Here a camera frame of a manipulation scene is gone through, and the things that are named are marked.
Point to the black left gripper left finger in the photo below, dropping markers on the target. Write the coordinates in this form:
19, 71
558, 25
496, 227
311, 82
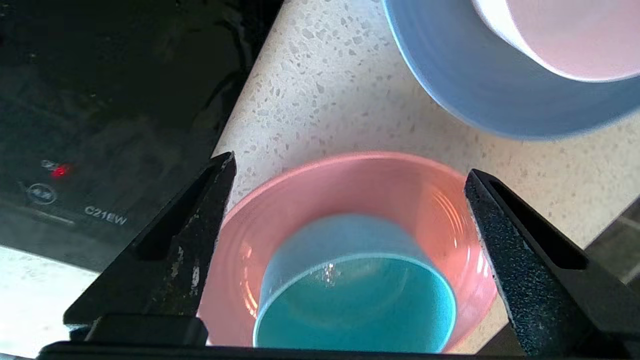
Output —
170, 270

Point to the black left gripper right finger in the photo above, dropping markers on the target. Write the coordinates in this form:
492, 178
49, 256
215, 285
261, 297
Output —
550, 290

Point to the pale pink bowl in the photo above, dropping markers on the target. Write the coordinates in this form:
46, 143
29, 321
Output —
575, 35

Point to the pink plate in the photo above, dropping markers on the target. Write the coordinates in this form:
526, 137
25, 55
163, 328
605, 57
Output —
310, 200

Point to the black induction cooktop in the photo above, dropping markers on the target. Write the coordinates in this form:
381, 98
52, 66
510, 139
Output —
100, 100

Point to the teal bowl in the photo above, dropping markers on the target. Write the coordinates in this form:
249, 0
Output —
360, 300

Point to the blue grey plate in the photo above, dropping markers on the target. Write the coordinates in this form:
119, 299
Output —
475, 85

